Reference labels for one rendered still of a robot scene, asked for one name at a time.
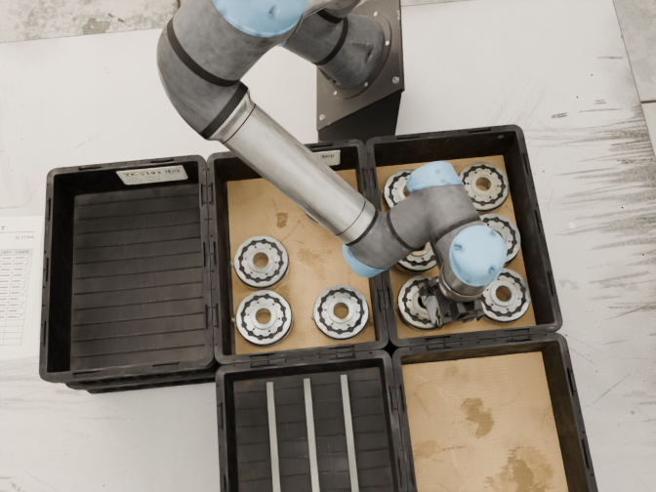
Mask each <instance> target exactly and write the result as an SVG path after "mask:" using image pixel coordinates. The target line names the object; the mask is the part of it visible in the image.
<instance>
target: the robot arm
mask: <svg viewBox="0 0 656 492"><path fill-rule="evenodd" d="M361 1H362V0H185V2H184V3H183V4H182V6H181V7H180V8H179V9H178V11H177V12H176V13H175V14H174V16H173V17H172V18H171V19H170V20H169V21H168V22H167V23H166V25H165V26H164V27H163V29H162V31H161V34H160V36H159V38H158V42H157V48H156V66H157V71H158V75H159V78H160V82H161V84H162V87H163V89H164V91H165V94H166V96H167V97H168V99H169V101H170V103H171V104H172V106H173V107H174V109H175V110H176V112H177V113H178V114H179V115H180V117H181V118H182V119H183V120H184V122H185V123H186V124H187V125H188V126H189V127H190V128H191V129H192V130H194V131H195V132H196V133H197V134H198V135H200V136H201V137H202V138H203V139H205V140H206V141H219V142H220V143H221V144H223V145H224V146H225V147H226V148H227V149H229V150H230V151H231V152H232V153H234V154H235V155H236V156H237V157H238V158H240V159H241V160H242V161H243V162H245V163H246V164H247V165H248V166H249V167H251V168H252V169H253V170H254V171H256V172H257V173H258V174H259V175H260V176H262V177H263V178H264V179H265V180H267V181H268V182H269V183H270V184H271V185H273V186H274V187H275V188H277V189H278V190H279V191H280V192H281V193H283V194H284V195H285V196H286V197H288V198H289V199H290V200H291V201H292V202H294V203H295V204H296V205H297V206H299V207H300V208H301V209H302V210H303V211H305V212H306V213H307V214H308V215H310V216H311V217H312V218H313V219H314V220H316V221H317V222H318V223H319V224H321V225H322V226H323V227H324V228H326V229H327V230H328V231H329V232H331V233H332V234H333V235H334V236H335V237H337V238H338V239H339V240H340V241H342V242H343V243H344V246H343V255H344V259H345V261H346V263H347V264H349V265H350V269H351V270H352V271H353V272H354V273H356V274H357V275H359V276H361V277H365V278H369V277H373V276H375V275H377V274H379V273H380V272H382V271H384V270H388V269H390V268H391V267H393V265H394V264H396V263H397V262H399V261H400V260H402V259H403V258H405V257H406V256H408V255H410V254H411V253H413V252H414V251H416V250H417V249H419V248H421V247H422V246H424V245H425V244H427V243H428V242H429V243H430V246H431V249H432V251H433V254H434V257H435V260H436V263H437V266H438V268H439V276H436V277H434V278H432V279H431V280H430V281H429V283H427V284H425V285H424V286H423V287H421V288H420V289H419V294H420V297H421V298H422V302H423V304H424V306H426V307H427V310H428V313H429V316H430V321H431V323H432V324H433V325H435V324H436V321H437V325H438V328H439V329H441V327H442V326H443V325H444V324H445V323H449V322H453V321H461V320H462V322H463V323H466V322H470V321H473V320H474V319H475V318H476V320H477V321H479V320H480V319H481V318H482V317H483V316H484V310H483V307H482V303H481V299H480V297H479V296H480V295H481V294H482V293H483V292H484V291H485V289H486V288H487V287H488V286H489V285H490V283H491V282H493V281H494V280H495V279H496V278H497V277H498V276H499V274H500V273H501V271H502V269H503V266H504V263H505V261H506V257H507V248H506V244H505V242H504V240H503V238H502V237H501V236H500V234H499V233H497V232H496V231H494V230H493V229H491V228H490V227H487V226H485V224H484V222H483V221H482V220H481V218H480V216H479V215H478V213H477V211H476V209H475V208H474V206H473V204H472V201H471V199H470V197H469V195H468V193H467V191H466V189H465V185H464V183H462V182H461V181H460V179H459V177H458V175H457V174H456V172H455V170H454V169H453V167H452V165H451V164H450V163H448V162H446V161H434V162H431V163H429V164H426V165H424V166H422V167H420V168H419V169H417V170H416V171H414V172H413V173H412V174H411V175H410V177H409V178H408V179H407V181H406V186H407V188H408V193H409V194H410V195H409V196H407V197H406V198H405V199H403V200H402V201H400V202H399V203H398V204H396V205H395V206H393V207H392V208H390V209H389V210H388V211H386V212H385V213H384V214H383V213H382V212H381V211H379V210H378V209H377V208H376V207H375V206H374V205H373V204H371V203H370V202H369V201H368V200H367V199H366V198H365V197H363V196H362V195H361V194H360V193H359V192H358V191H356V190H355V189H354V188H353V187H352V186H351V185H349V184H348V183H347V182H346V181H345V180H344V179H342V178H341V177H340V176H339V175H338V174H337V173H335V172H334V171H333V170H332V169H331V168H330V167H329V166H327V165H326V164H325V163H324V162H323V161H322V160H320V159H319V158H318V157H317V156H316V155H315V154H314V153H312V152H311V151H310V150H309V149H308V148H307V147H305V146H304V145H303V144H302V143H301V142H299V141H298V140H297V139H296V138H295V137H294V136H293V135H291V134H290V133H289V132H288V131H287V130H286V129H284V128H283V127H282V126H281V125H280V124H279V123H278V122H276V121H275V120H274V119H273V118H272V117H271V116H269V115H268V114H267V113H266V112H265V111H264V110H263V109H261V108H260V107H259V106H258V105H257V104H256V103H254V102H253V101H252V100H251V94H250V88H248V87H247V86H246V85H245V84H244V83H243V82H242V81H241V80H240V79H241V78H242V77H243V76H244V75H245V74H246V73H247V72H248V71H249V70H250V69H251V68H252V67H253V66H254V65H255V64H256V63H257V62H258V61H259V59H260V58H261V57H262V56H264V55H265V54H266V53H267V52H268V51H269V50H270V49H272V48H274V47H276V46H278V47H282V48H284V49H286V50H288V51H289V52H291V53H293V54H295V55H297V56H299V57H300V58H302V59H304V60H306V61H308V62H311V63H312V64H314V65H315V66H316V67H317V68H318V69H319V70H320V72H321V73H322V74H323V75H324V76H325V78H326V79H327V80H328V81H329V82H330V83H331V84H332V85H334V86H336V87H338V88H340V89H342V90H348V89H352V88H354V87H356V86H358V85H359V84H361V83H362V82H363V81H364V80H365V79H366V78H367V77H368V76H369V75H370V74H371V72H372V71H373V70H374V68H375V66H376V65H377V63H378V61H379V58H380V56H381V53H382V50H383V44H384V35H383V31H382V28H381V26H380V25H379V24H378V23H377V22H376V21H374V20H372V19H371V18H369V17H367V16H363V15H356V14H351V13H350V12H351V11H352V10H353V9H354V8H355V7H356V6H357V5H358V4H359V3H360V2H361ZM436 309H438V314H436V313H435V312H436ZM478 311H480V313H478ZM439 316H440V320H441V324H440V320H439Z"/></svg>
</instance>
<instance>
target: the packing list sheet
mask: <svg viewBox="0 0 656 492"><path fill-rule="evenodd" d="M43 220H44V216H28V217H0V360H4V359H12V358H21V357H29V356H36V355H38V340H39V283H40V244H41V236H42V227H43Z"/></svg>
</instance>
